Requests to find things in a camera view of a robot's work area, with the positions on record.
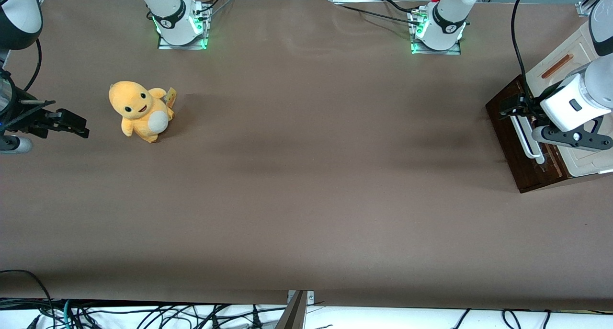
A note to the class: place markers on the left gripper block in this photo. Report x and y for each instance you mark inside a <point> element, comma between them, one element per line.
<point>522,106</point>

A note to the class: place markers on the right gripper black block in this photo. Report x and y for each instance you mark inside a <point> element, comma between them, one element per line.
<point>29,117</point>

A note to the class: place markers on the yellow plush toy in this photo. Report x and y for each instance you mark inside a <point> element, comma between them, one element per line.
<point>139,111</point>

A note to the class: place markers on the large table cover sheet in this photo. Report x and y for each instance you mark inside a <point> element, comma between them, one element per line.
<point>306,175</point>

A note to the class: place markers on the dark metal bar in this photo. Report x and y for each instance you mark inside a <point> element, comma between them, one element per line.
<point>296,314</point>

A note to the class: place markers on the right wrist camera grey cylinder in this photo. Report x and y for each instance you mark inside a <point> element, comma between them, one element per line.
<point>14,144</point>

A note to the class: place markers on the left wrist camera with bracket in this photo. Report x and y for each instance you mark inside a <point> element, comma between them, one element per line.
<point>574,137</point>

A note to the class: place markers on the white cabinet with brown frame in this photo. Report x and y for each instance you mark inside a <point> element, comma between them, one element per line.
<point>577,44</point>

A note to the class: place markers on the aluminium frame profile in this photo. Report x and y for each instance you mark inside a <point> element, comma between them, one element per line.
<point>591,5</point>

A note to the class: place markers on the silver clamp bracket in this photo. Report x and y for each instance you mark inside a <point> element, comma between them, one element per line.
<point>310,296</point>

